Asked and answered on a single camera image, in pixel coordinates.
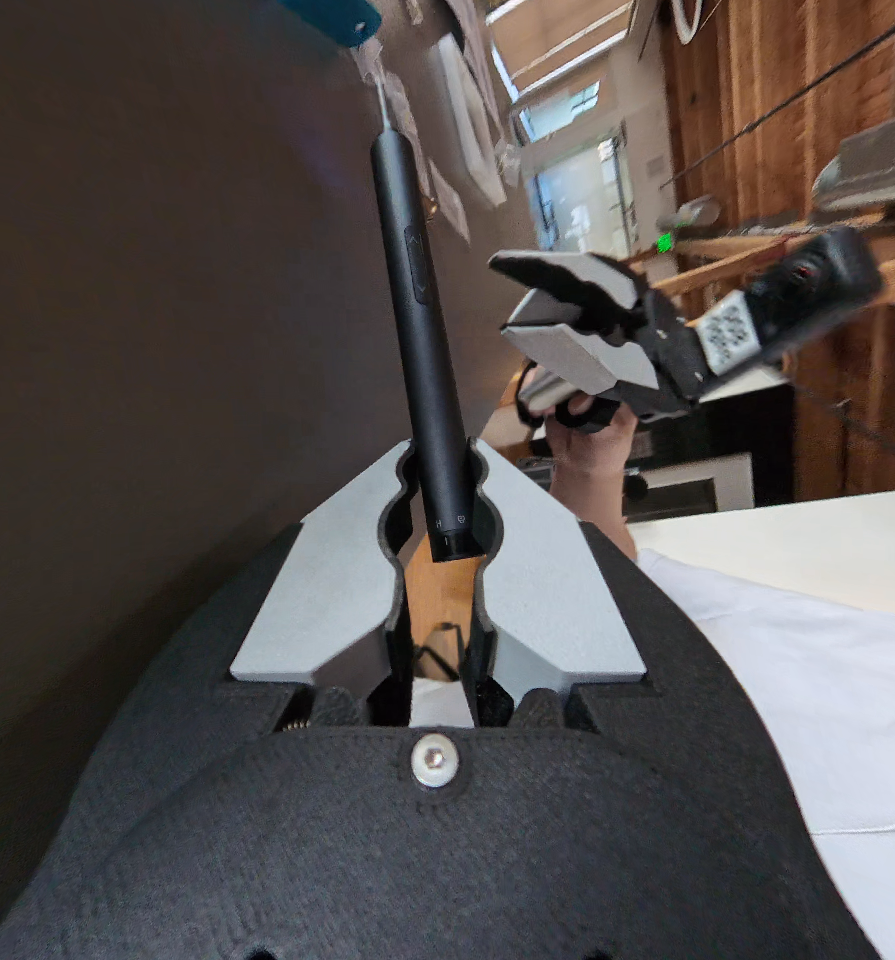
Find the black electric screwdriver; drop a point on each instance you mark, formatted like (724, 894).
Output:
(417, 315)

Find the blue toy robot arm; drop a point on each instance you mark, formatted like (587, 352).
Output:
(327, 19)

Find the dark grey desk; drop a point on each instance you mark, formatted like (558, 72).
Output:
(155, 300)

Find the white table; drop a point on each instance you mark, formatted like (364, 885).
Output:
(830, 540)

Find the small clear screw bag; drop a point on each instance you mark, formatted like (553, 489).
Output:
(447, 199)

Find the person's right forearm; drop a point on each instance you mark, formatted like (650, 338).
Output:
(597, 517)

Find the white foam square with hole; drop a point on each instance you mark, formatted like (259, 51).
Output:
(470, 112)

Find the person's right hand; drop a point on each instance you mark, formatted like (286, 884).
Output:
(594, 457)

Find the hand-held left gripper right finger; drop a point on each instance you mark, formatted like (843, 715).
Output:
(560, 600)

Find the person's white shirt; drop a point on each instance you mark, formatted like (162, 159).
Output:
(830, 712)

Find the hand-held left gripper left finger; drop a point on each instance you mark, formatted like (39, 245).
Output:
(320, 600)

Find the metal air duct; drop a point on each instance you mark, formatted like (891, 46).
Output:
(867, 172)

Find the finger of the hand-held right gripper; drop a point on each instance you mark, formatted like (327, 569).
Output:
(597, 274)
(575, 345)

